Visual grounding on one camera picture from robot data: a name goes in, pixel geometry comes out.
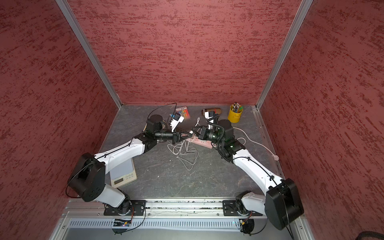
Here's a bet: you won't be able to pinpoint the aluminium front rail frame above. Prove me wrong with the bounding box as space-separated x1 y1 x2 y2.
50 198 315 240

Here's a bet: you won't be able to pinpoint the brown plaid pencil case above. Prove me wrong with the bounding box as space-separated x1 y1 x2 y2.
202 108 222 117

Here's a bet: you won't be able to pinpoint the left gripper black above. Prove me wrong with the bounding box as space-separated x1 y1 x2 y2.
155 126 193 145

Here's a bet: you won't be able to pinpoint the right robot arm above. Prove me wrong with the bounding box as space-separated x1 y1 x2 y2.
192 119 304 230

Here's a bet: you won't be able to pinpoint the rainbow highlighter pack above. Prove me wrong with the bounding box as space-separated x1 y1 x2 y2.
176 106 190 120

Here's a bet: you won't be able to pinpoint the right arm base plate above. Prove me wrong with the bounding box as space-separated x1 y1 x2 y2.
222 200 262 219

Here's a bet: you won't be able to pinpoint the aluminium corner post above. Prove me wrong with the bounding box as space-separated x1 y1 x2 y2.
56 0 123 109
256 0 313 111

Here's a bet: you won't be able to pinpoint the left aluminium corner post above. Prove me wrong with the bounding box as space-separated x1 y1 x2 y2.
56 0 123 109

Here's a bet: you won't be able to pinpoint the pens in cup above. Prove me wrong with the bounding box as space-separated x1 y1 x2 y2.
231 103 243 113

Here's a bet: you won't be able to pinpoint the pink power strip cord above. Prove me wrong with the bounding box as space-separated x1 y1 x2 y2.
232 127 280 162

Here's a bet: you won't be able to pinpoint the yellow pen cup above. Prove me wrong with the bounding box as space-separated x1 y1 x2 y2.
228 106 243 123

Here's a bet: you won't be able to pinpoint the right aluminium corner post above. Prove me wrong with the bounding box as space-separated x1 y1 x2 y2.
256 0 313 111

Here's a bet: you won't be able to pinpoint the white grey kitchen scale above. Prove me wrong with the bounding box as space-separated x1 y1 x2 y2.
110 159 137 189

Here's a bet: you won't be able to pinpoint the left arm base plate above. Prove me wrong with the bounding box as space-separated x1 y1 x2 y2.
104 199 146 218

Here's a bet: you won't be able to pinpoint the white USB cable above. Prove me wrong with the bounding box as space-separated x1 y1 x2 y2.
166 116 201 171

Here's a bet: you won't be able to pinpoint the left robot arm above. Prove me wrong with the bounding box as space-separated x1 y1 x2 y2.
67 114 192 216

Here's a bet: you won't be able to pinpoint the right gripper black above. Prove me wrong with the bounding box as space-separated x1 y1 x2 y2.
190 125 225 145

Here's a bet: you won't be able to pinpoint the pink power strip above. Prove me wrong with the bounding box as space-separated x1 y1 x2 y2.
189 137 213 149

